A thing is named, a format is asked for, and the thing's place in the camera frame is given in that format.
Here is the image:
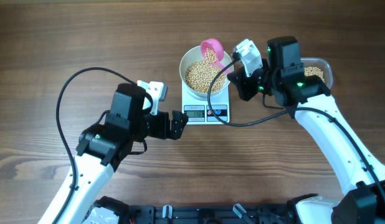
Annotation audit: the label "white digital kitchen scale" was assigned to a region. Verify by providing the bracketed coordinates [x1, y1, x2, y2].
[182, 83, 230, 125]

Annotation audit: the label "black camera cable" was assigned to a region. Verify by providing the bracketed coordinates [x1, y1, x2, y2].
[206, 52, 385, 222]
[50, 66, 139, 224]

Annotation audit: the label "black right camera cable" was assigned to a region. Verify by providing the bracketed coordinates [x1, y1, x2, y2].
[206, 52, 385, 222]

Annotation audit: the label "pile of yellow soybeans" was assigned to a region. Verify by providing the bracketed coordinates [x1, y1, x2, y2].
[305, 67, 325, 82]

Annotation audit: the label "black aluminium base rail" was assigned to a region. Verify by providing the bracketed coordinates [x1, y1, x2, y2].
[92, 195, 346, 224]

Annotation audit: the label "black left camera cable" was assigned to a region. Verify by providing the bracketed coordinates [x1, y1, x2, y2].
[50, 66, 139, 224]

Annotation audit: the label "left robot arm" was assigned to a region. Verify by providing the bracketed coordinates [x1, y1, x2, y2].
[40, 83, 188, 223]

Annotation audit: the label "clear plastic container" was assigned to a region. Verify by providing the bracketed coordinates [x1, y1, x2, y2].
[301, 57, 333, 89]

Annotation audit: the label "soybeans in pink scoop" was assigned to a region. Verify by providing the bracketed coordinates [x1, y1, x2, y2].
[204, 48, 218, 64]

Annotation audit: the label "pink plastic scoop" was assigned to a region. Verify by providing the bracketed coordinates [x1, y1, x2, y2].
[199, 39, 232, 71]

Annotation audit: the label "soybeans in white bowl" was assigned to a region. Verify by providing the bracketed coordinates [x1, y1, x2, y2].
[185, 60, 221, 93]

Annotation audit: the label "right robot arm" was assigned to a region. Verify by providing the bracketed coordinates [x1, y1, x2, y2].
[228, 36, 385, 223]

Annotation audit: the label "white round bowl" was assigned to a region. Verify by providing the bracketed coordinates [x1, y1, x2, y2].
[179, 44, 235, 101]

